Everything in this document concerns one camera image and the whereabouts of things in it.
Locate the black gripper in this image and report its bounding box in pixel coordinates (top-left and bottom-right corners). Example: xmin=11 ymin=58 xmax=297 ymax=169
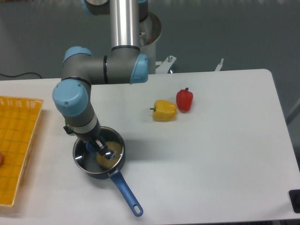
xmin=63 ymin=125 xmax=108 ymax=156

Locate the black cable on floor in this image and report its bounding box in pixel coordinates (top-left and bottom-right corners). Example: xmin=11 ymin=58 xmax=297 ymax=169
xmin=0 ymin=72 xmax=43 ymax=79

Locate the dark pot with blue handle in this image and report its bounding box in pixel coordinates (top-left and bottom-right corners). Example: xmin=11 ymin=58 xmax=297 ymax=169
xmin=72 ymin=127 xmax=144 ymax=218

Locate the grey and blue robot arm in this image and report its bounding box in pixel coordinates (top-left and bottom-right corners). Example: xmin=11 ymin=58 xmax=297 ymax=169
xmin=52 ymin=0 xmax=149 ymax=155

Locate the beige donut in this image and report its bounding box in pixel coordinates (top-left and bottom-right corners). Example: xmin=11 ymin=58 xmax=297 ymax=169
xmin=96 ymin=141 xmax=122 ymax=169

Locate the red bell pepper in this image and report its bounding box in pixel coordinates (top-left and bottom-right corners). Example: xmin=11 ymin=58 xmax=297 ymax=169
xmin=176 ymin=87 xmax=194 ymax=112

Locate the white bracket with bolt right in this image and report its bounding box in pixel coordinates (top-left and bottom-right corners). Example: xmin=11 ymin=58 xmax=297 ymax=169
xmin=215 ymin=58 xmax=224 ymax=72

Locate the black device at table corner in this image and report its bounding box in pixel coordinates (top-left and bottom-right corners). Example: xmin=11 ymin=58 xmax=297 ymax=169
xmin=289 ymin=189 xmax=300 ymax=213

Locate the yellow plastic basket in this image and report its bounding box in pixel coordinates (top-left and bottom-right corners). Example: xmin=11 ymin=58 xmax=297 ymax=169
xmin=0 ymin=96 xmax=44 ymax=207

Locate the glass pot lid blue knob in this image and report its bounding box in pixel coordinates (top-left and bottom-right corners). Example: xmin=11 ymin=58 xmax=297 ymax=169
xmin=73 ymin=127 xmax=125 ymax=179

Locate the yellow bell pepper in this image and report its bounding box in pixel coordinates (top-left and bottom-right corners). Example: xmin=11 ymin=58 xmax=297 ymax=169
xmin=150 ymin=99 xmax=177 ymax=121

